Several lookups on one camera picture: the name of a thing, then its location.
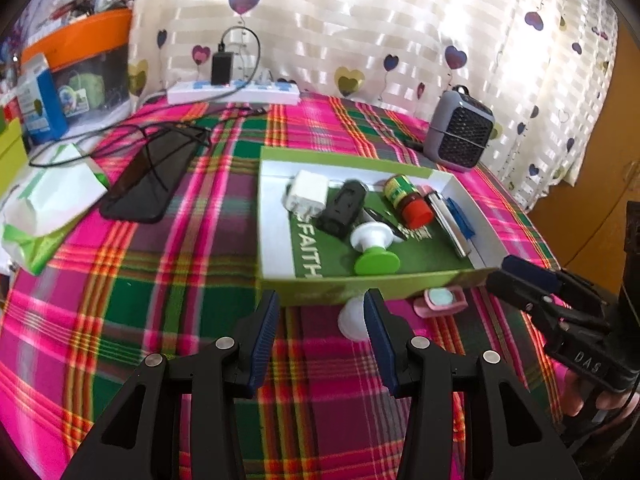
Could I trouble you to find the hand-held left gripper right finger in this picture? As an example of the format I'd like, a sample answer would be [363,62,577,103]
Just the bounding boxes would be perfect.
[363,289,583,480]

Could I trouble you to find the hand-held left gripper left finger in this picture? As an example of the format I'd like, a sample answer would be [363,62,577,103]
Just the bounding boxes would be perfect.
[60,290,281,480]

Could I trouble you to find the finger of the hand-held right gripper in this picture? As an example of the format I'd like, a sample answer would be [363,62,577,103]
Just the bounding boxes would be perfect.
[486,271,611,343]
[501,255,608,318]

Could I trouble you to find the translucent white round cap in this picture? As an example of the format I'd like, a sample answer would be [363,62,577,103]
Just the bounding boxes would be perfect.
[337,297,371,343]

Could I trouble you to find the green and white cardboard box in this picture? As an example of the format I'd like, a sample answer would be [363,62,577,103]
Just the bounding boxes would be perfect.
[257,146,506,306]

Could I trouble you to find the pink clip with teal oval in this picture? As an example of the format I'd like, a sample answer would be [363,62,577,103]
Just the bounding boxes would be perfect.
[414,286,468,318]

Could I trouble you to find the green and white round knob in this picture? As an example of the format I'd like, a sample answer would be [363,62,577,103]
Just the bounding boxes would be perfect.
[350,224,403,276]

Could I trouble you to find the silver and black case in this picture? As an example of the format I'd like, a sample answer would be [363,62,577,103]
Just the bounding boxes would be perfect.
[427,195,473,260]

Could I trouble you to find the blue card reader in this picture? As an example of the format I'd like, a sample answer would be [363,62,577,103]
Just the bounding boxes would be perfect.
[445,197,476,238]

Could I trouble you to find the black plastic charger block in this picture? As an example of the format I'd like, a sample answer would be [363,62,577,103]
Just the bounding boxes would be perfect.
[316,179,368,240]

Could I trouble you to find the brown bottle with red cap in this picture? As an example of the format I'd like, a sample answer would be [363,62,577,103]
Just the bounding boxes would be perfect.
[382,174,435,228]

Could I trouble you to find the white charger plug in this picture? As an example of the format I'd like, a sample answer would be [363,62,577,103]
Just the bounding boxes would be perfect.
[286,170,331,212]

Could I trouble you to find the person's right hand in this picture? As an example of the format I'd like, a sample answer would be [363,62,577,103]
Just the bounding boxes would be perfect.
[560,367,636,418]

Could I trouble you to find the wooden cabinet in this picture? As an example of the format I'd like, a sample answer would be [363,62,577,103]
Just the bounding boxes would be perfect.
[527,0,640,286]

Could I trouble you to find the plaid tablecloth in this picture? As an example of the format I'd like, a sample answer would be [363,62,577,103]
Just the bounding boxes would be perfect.
[0,92,571,480]

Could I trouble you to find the grey mini fan heater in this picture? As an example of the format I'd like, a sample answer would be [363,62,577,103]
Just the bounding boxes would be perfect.
[424,87,496,173]

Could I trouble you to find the black phone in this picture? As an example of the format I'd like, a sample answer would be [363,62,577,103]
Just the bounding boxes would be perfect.
[99,127,211,223]

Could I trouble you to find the white power strip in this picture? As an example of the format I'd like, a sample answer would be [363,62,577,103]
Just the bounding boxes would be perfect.
[166,79,301,106]

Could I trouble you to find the green and white wipes packet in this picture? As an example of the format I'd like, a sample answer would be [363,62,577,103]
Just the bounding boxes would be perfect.
[0,142,111,276]

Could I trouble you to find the black power adapter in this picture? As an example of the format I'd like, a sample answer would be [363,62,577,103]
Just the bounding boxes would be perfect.
[211,51,233,86]

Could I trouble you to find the heart print curtain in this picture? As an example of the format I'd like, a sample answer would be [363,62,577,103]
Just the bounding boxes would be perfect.
[127,0,621,211]

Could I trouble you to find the yellow green boxes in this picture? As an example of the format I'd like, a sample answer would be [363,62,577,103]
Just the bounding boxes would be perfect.
[0,117,28,193]

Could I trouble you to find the blue and white carton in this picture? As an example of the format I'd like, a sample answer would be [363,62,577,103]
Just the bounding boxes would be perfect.
[17,55,68,147]

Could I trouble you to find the orange storage bin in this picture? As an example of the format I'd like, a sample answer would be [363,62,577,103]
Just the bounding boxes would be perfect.
[20,8,136,116]

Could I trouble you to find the pile of small packets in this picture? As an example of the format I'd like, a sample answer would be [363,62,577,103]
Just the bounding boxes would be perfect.
[20,0,136,36]

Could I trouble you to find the black cable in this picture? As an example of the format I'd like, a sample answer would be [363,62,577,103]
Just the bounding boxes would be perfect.
[27,25,266,168]

